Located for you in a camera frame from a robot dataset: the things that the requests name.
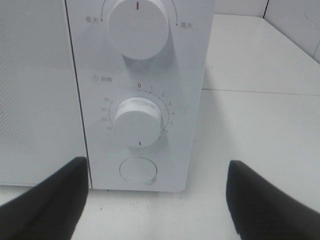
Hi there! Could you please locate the round white door button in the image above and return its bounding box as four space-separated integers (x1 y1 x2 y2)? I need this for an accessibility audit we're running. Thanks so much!
119 157 158 184

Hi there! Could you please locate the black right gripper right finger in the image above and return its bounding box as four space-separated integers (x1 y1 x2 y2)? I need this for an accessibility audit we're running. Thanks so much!
226 160 320 240

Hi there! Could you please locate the white microwave oven body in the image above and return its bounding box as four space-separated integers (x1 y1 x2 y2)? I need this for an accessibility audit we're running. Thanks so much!
65 0 215 192

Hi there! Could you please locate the white dial knob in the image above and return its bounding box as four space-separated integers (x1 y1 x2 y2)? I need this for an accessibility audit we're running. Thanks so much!
107 0 170 60
113 97 162 148

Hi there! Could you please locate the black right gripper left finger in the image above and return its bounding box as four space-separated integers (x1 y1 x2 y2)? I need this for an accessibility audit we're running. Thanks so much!
0 157 89 240

